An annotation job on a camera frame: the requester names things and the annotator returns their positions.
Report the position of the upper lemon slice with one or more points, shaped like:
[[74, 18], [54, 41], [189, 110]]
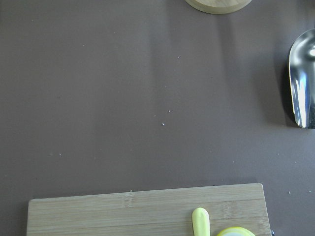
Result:
[[235, 231]]

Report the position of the yellow plastic knife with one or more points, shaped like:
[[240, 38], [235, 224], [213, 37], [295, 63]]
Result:
[[201, 222]]

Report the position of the metal scoop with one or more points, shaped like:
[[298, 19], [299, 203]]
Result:
[[301, 67]]

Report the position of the bamboo cutting board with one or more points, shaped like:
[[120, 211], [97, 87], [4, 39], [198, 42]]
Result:
[[150, 213]]

